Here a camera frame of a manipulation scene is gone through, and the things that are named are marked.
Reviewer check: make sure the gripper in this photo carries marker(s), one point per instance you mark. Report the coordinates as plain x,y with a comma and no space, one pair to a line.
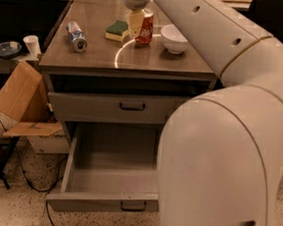
134,3

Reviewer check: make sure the green yellow sponge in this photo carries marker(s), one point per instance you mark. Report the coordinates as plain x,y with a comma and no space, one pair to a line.
117,31

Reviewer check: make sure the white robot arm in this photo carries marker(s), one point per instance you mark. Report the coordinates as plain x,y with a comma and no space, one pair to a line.
220,155

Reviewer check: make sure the grey drawer cabinet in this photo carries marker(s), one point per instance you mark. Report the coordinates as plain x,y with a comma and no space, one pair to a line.
125,59

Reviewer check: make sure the grey middle drawer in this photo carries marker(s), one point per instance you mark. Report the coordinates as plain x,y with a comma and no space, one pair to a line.
108,99

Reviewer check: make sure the grey drawer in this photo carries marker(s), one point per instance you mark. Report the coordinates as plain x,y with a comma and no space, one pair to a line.
111,167
108,99

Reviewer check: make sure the grey bottom drawer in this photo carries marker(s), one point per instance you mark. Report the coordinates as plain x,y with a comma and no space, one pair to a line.
111,167

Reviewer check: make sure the red soda can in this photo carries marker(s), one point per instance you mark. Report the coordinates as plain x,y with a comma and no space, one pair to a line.
144,38

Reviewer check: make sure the white bowl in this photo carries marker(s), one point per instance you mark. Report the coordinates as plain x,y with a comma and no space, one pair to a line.
173,40

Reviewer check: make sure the blue silver lying can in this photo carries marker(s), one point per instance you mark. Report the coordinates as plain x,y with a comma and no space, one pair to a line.
77,37

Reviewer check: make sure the white paper cup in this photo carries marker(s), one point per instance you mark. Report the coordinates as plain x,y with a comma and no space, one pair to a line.
32,43

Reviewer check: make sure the dark blue dish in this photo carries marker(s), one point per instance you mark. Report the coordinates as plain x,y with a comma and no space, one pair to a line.
10,50

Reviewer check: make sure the brown cardboard box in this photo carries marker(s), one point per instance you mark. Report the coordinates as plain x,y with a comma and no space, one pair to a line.
24,98

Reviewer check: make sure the white box on floor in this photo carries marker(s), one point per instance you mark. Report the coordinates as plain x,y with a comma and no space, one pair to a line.
54,143

